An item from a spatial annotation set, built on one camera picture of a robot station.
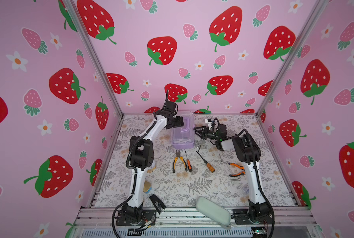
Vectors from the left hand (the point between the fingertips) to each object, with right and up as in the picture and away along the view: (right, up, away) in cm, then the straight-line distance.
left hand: (180, 123), depth 99 cm
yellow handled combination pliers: (-2, -21, -2) cm, 21 cm away
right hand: (+9, -5, 0) cm, 11 cm away
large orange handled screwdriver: (+18, -27, -9) cm, 34 cm away
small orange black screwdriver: (+6, -28, -9) cm, 30 cm away
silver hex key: (+12, -14, +5) cm, 19 cm away
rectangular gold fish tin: (-18, -36, -19) cm, 45 cm away
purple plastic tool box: (+1, -9, -4) cm, 10 cm away
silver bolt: (+33, -34, -13) cm, 49 cm away
